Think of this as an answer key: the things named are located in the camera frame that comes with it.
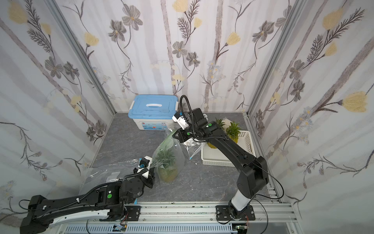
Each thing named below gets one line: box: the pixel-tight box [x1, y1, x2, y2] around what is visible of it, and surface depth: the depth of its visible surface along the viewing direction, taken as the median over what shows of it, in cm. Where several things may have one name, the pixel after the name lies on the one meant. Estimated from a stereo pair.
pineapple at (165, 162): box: [150, 145, 179, 183], surface depth 75 cm
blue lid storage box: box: [128, 94, 179, 131], surface depth 103 cm
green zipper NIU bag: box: [151, 129, 186, 185], surface depth 77 cm
